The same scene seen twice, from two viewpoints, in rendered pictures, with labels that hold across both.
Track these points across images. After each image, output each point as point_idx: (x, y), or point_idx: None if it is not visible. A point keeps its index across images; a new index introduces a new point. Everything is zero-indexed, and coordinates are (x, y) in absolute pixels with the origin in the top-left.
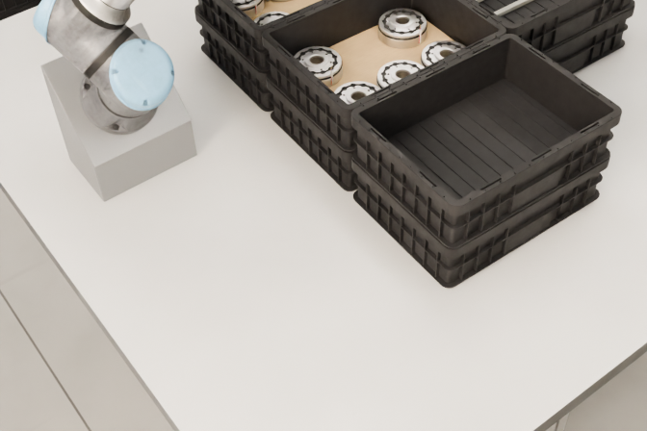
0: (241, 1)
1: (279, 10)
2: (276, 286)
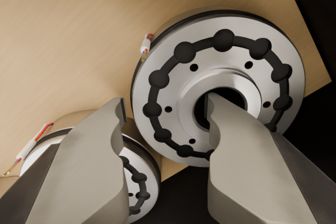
0: (211, 62)
1: (81, 70)
2: None
